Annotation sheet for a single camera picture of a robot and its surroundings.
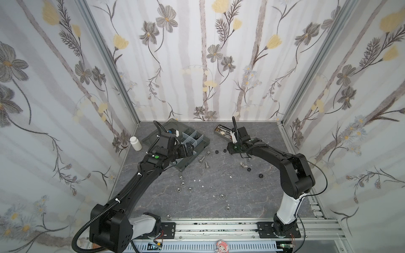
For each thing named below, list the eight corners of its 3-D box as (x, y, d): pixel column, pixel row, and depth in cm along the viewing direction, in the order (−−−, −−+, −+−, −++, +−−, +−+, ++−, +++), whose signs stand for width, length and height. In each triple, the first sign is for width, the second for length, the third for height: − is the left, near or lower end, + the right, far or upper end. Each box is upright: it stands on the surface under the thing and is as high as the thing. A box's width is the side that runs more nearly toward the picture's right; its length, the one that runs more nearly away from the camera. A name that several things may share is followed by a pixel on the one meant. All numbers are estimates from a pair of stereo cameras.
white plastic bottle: (132, 151, 104) (127, 144, 97) (135, 143, 108) (130, 136, 101) (140, 151, 104) (136, 144, 97) (143, 144, 108) (139, 136, 101)
